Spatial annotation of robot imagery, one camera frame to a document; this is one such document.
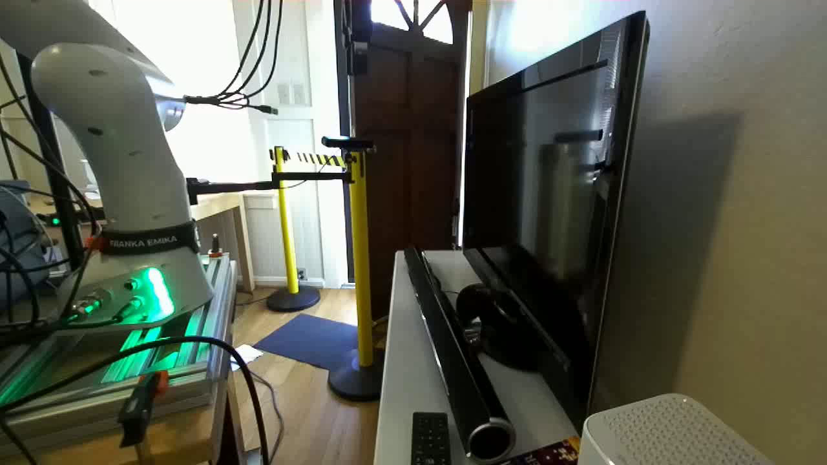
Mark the aluminium robot base table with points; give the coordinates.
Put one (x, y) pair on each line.
(65, 394)

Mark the brown wooden door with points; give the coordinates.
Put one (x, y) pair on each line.
(405, 65)

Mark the colourful printed card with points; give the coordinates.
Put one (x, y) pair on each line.
(560, 453)

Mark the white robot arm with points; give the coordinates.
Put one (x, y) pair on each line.
(117, 105)

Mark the near yellow stanchion post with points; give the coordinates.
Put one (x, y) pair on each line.
(358, 377)

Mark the black remote control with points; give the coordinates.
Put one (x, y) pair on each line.
(431, 439)

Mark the long black soundbar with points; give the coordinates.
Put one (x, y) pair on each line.
(482, 421)

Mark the yellow stanchion post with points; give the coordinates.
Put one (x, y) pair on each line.
(358, 377)
(292, 295)

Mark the blue floor mat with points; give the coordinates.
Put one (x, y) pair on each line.
(320, 341)

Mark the black horizontal camera boom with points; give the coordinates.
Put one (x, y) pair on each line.
(197, 186)

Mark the white perforated decoder box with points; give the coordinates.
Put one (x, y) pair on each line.
(663, 430)

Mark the black flat screen television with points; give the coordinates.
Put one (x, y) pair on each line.
(546, 164)

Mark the far yellow stanchion post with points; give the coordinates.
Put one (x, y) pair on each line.
(292, 295)

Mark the white tv cabinet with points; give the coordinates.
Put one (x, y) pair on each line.
(411, 382)

